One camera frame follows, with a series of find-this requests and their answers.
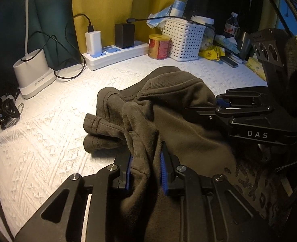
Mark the brown printed t-shirt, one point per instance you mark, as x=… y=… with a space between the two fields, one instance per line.
x=149 y=114

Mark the red gold tin can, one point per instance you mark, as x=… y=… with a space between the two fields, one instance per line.
x=158 y=46

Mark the black charger adapter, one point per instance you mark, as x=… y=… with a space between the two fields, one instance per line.
x=124 y=35

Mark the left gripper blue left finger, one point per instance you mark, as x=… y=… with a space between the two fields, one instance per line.
x=82 y=205

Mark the dark phone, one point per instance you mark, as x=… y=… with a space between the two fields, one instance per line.
x=229 y=61

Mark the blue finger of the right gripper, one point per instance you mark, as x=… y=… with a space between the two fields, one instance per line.
x=248 y=96
x=224 y=112

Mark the dark teal curtain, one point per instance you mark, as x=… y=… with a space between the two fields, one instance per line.
x=50 y=27

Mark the clear snack jar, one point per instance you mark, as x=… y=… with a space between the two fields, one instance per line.
x=209 y=32

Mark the steel travel mug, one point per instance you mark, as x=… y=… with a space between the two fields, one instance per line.
x=245 y=46

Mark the white power strip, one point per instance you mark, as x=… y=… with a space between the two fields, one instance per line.
x=112 y=54

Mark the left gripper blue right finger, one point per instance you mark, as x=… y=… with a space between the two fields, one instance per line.
x=211 y=209

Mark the white perforated plastic basket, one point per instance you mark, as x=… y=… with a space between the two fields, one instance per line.
x=185 y=39

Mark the white knit bedspread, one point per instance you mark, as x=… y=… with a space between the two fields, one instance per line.
x=46 y=145

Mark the white charger adapter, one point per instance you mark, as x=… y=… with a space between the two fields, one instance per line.
x=93 y=43

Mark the white desk lamp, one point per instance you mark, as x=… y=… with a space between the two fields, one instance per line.
x=32 y=71

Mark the yellow snack packet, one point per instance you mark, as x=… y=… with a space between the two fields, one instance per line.
x=212 y=53

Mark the yellow tissue box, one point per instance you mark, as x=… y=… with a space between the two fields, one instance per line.
x=256 y=67

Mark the yellow curtain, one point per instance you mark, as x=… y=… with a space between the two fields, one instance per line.
x=104 y=14

